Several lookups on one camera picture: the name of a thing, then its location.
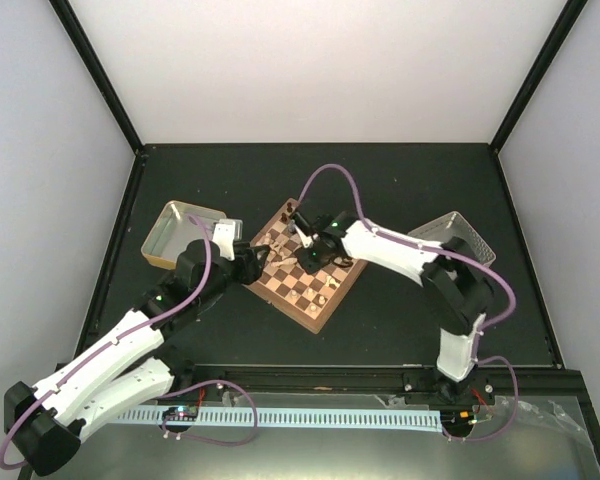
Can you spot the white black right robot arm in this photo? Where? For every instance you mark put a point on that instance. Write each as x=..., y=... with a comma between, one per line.
x=459, y=292

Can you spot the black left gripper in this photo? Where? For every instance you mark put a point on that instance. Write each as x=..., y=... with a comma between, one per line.
x=250, y=269

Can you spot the right controller circuit board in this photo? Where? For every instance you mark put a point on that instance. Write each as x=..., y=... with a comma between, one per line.
x=467, y=417

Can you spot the white slotted cable duct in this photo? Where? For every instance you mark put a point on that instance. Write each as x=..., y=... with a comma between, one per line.
x=361, y=419

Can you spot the black rear mounting rail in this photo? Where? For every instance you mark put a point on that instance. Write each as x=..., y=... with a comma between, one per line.
x=423, y=382

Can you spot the light wooden knight piece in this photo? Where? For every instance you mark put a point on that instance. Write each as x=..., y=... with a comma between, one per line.
x=331, y=281

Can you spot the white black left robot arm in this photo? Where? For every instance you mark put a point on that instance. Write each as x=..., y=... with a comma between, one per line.
x=134, y=362

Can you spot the light wooden king piece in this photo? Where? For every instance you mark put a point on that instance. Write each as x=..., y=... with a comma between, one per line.
x=284, y=262

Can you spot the black left frame post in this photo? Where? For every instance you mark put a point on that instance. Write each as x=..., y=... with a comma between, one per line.
x=83, y=46

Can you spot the wooden chessboard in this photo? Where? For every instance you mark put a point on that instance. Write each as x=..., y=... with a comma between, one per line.
x=276, y=284

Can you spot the pink metal tin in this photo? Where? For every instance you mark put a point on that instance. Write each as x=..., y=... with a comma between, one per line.
x=453, y=224

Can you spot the black right frame post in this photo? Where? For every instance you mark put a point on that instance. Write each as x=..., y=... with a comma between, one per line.
x=549, y=50

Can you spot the yellow metal tin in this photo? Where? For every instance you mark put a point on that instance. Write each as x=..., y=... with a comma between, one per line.
x=174, y=230

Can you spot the controller circuit board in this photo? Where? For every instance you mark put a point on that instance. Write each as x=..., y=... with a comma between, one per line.
x=180, y=413
x=467, y=417

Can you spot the pile of light pieces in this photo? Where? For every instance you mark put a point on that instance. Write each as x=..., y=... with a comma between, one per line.
x=274, y=242

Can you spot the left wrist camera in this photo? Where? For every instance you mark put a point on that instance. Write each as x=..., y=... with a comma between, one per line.
x=225, y=233

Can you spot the left controller circuit board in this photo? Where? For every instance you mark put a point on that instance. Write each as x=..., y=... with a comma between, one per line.
x=180, y=413

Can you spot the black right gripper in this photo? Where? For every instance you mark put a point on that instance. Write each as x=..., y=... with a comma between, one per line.
x=310, y=266

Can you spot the black frame post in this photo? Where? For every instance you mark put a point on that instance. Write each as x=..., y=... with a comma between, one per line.
x=83, y=46
x=549, y=50

